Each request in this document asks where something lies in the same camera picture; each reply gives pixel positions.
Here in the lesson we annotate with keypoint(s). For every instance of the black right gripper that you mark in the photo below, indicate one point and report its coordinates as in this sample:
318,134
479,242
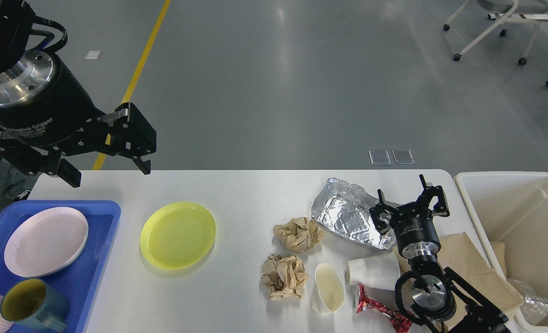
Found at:
413,227

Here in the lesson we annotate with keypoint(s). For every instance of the brown paper in bin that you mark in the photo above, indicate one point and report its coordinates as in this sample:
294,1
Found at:
499,252

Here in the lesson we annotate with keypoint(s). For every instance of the white rolling chair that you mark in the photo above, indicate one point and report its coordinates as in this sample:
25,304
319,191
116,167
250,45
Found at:
521,12

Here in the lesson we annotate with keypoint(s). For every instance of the crumpled brown paper lower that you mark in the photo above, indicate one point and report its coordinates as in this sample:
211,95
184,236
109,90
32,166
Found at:
283,277

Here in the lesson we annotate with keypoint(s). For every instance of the cream paper cup open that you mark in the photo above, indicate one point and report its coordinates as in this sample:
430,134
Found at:
328,292

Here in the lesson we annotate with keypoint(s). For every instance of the white paper cup lying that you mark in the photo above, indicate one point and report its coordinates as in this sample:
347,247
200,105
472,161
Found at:
378,272

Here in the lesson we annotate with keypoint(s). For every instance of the red foil wrapper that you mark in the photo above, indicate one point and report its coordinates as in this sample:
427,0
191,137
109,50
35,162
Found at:
362,302

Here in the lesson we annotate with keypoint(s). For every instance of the crumpled brown paper upper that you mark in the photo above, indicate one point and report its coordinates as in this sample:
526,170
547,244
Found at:
299,234

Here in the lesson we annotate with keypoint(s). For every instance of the right floor socket plate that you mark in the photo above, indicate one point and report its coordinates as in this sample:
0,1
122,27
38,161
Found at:
403,156

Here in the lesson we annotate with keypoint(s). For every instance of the left floor socket plate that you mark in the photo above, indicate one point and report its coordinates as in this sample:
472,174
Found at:
379,157

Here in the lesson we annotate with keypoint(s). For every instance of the floor socket plate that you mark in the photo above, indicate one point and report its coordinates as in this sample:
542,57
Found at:
403,156
379,157

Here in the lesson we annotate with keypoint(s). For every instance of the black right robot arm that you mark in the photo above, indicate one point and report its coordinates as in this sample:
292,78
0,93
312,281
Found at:
428,294

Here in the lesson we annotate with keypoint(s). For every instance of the brown paper bag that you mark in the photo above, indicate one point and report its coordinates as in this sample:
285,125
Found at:
460,254

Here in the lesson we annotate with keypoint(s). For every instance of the yellow plastic plate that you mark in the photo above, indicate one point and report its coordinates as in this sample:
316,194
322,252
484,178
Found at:
178,235

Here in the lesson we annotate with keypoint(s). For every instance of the crumpled aluminium foil tray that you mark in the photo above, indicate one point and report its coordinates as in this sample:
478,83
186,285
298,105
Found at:
343,208

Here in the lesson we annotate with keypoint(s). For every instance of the white pink plate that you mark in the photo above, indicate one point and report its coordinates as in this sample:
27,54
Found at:
47,242

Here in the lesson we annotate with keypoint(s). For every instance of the blue plastic tray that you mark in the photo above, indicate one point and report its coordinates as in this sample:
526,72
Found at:
79,281

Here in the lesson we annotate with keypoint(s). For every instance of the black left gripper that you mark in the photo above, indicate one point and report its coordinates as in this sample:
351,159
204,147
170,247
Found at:
42,103

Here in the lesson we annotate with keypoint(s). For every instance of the crumpled brown paper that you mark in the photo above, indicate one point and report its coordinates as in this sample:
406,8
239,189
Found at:
283,277
299,234

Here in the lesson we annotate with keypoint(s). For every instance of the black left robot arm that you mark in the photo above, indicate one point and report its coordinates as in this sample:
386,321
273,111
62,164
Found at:
22,30

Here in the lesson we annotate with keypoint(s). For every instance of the teal mug yellow inside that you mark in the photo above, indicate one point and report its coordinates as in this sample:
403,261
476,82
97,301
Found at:
34,303

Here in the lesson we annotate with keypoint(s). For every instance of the foil scrap in bin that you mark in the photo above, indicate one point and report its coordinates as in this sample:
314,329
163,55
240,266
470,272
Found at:
534,307

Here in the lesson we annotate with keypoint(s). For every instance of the white waste bin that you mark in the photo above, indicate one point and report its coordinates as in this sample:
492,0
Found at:
512,207

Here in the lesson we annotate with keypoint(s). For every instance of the white paper on floor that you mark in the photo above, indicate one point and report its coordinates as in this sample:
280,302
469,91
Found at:
93,54

